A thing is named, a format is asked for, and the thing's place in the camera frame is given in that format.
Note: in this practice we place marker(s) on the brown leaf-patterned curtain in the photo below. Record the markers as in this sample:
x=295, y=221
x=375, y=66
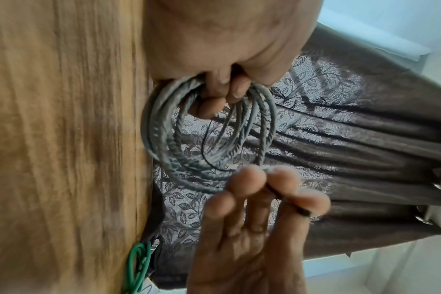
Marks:
x=351, y=143

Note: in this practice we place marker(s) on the person's right hand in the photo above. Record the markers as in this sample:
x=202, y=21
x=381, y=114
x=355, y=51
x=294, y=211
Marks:
x=249, y=258

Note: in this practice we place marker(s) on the person's left hand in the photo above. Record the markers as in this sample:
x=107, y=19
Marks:
x=220, y=37

